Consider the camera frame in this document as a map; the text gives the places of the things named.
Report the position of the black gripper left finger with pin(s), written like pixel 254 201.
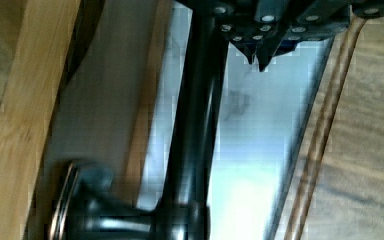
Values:
pixel 235 21

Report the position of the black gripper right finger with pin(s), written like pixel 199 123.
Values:
pixel 303 20

